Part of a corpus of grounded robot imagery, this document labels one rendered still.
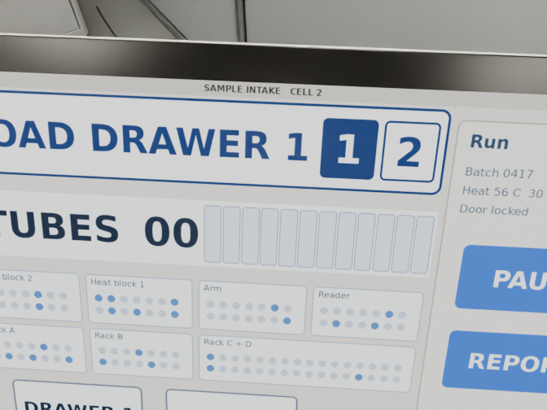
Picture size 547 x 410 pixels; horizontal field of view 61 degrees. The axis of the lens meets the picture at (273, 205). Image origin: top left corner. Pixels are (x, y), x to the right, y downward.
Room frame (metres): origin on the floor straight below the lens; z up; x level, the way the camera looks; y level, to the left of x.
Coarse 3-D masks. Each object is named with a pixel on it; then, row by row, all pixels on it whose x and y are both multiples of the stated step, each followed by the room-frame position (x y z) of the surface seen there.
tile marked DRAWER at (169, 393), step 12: (168, 396) 0.07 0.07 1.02; (180, 396) 0.07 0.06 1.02; (192, 396) 0.07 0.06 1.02; (204, 396) 0.07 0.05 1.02; (216, 396) 0.07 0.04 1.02; (228, 396) 0.07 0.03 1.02; (240, 396) 0.07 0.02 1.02; (252, 396) 0.07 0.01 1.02; (264, 396) 0.07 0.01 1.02; (276, 396) 0.07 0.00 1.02; (288, 396) 0.07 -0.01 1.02; (168, 408) 0.06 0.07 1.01; (180, 408) 0.06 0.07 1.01; (192, 408) 0.06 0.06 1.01; (204, 408) 0.06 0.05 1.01; (216, 408) 0.06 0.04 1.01; (228, 408) 0.06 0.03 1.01; (240, 408) 0.06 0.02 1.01; (252, 408) 0.06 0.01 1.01; (264, 408) 0.06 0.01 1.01; (276, 408) 0.06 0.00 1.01; (288, 408) 0.06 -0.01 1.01
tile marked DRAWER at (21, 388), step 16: (16, 384) 0.08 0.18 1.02; (32, 384) 0.08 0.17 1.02; (48, 384) 0.08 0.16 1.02; (64, 384) 0.08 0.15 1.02; (80, 384) 0.08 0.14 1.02; (96, 384) 0.08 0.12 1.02; (112, 384) 0.08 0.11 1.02; (16, 400) 0.07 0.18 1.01; (32, 400) 0.07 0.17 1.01; (48, 400) 0.07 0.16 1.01; (64, 400) 0.07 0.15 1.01; (80, 400) 0.07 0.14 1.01; (96, 400) 0.07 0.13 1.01; (112, 400) 0.07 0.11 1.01; (128, 400) 0.07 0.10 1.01
